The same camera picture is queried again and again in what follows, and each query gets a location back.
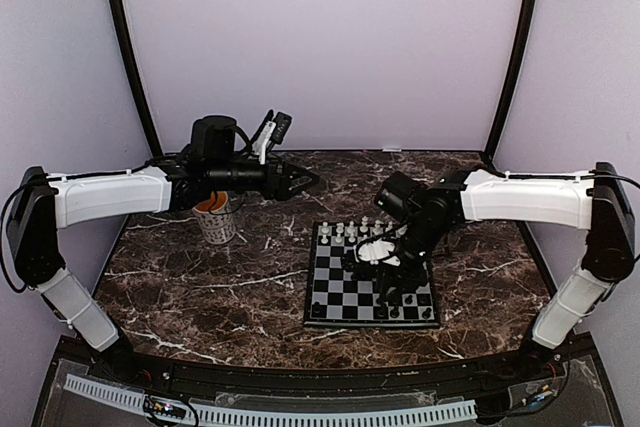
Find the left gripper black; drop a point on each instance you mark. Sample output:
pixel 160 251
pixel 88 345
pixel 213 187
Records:
pixel 279 187

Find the black and white chessboard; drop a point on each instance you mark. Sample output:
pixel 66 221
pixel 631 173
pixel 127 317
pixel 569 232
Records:
pixel 349 303

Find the white perforated cable duct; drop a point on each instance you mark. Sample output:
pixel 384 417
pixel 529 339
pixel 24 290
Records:
pixel 248 410

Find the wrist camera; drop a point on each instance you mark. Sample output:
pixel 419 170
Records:
pixel 271 131
pixel 377 253

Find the white patterned mug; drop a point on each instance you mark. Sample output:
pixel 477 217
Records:
pixel 215 218

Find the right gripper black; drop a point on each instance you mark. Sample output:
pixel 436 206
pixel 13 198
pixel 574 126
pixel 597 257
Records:
pixel 411 280

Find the white rook corner piece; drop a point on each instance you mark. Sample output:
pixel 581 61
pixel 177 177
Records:
pixel 326 232

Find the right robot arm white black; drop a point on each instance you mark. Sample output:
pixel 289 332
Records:
pixel 593 201

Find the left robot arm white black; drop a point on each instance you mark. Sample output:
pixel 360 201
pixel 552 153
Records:
pixel 219 157

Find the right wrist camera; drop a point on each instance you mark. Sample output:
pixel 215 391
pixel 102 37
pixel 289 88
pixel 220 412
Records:
pixel 377 253

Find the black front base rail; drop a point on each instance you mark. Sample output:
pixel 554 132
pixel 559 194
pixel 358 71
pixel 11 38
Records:
pixel 571 390

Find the black corner frame post left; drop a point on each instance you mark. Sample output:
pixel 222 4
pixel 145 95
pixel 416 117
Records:
pixel 134 79

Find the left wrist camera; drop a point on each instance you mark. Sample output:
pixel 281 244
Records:
pixel 271 131

